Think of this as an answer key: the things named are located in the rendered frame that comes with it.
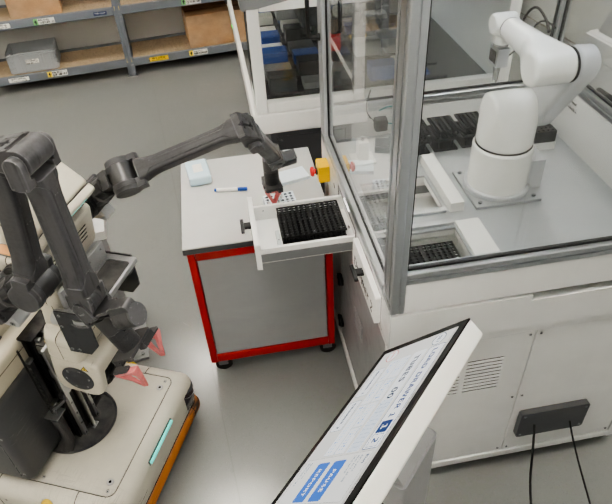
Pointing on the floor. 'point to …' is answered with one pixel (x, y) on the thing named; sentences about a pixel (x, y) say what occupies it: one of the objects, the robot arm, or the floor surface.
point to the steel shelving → (102, 59)
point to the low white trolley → (237, 242)
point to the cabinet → (513, 377)
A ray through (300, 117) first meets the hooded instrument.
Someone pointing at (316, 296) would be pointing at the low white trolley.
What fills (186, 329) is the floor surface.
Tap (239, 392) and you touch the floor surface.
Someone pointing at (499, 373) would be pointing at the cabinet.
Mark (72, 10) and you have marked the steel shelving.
